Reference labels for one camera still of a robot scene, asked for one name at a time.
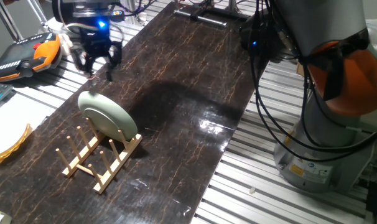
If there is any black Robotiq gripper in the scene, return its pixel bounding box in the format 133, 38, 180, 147
71, 21, 123, 82

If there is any pale green dish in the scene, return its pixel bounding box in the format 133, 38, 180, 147
77, 90, 139, 142

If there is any wooden dish rack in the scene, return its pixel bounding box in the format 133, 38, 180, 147
55, 117, 143, 195

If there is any white round object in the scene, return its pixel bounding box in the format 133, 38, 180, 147
58, 32, 73, 57

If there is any black round puck blue sticker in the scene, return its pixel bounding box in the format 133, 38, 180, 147
110, 9, 126, 22

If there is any black round spool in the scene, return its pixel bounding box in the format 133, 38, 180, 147
51, 0, 74, 27

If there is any thin silver rod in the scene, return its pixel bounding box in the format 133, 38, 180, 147
28, 0, 50, 30

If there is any black orange teach pendant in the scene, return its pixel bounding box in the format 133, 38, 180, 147
0, 32, 63, 83

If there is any white paper sheet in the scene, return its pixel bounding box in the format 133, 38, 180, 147
0, 92, 57, 131

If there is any dark marble pattern mat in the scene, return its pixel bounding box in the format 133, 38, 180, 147
0, 1, 270, 224

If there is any black T-shaped stand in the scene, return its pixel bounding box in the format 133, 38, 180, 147
173, 0, 251, 29

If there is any white plate gold rim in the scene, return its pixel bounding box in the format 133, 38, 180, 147
0, 107, 34, 165

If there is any aluminium frame post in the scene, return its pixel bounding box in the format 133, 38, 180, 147
0, 0, 25, 43

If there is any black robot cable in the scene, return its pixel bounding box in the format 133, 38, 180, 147
257, 30, 377, 153
249, 0, 377, 163

